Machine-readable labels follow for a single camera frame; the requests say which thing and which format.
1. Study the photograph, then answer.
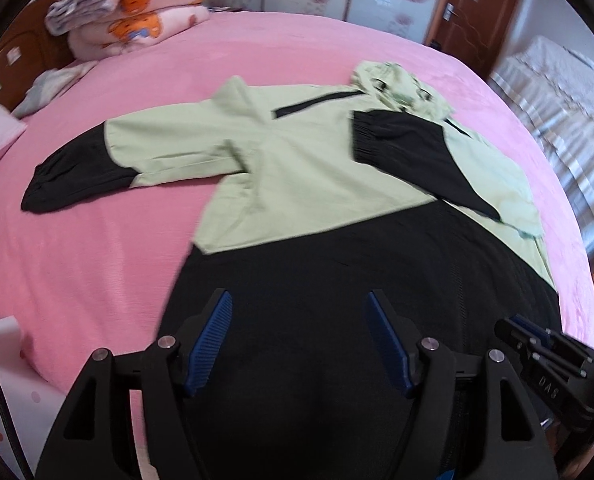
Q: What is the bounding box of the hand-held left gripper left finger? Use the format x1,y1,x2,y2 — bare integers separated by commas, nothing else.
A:
34,287,235,480

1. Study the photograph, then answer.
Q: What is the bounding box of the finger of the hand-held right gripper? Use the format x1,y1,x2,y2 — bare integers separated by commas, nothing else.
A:
509,314,594,361
494,319,588,378

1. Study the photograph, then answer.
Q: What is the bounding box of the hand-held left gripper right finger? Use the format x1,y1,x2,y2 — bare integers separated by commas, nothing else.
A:
364,289,558,480

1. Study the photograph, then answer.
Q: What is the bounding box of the green and black jacket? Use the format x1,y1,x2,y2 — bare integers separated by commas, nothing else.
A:
21,60,562,480

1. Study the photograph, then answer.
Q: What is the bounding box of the pink bed blanket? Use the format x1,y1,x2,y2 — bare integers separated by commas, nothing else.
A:
0,7,594,411

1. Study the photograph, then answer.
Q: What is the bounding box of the white bedside table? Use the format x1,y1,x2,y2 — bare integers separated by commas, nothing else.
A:
0,315,72,480

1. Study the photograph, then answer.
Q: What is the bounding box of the small grey cloth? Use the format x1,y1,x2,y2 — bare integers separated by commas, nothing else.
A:
12,60,100,120

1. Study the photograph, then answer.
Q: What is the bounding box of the brown wooden door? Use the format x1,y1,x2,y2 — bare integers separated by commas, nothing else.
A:
424,0,528,81

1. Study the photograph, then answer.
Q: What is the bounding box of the wooden headboard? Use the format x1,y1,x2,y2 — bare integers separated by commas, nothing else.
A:
0,0,78,111

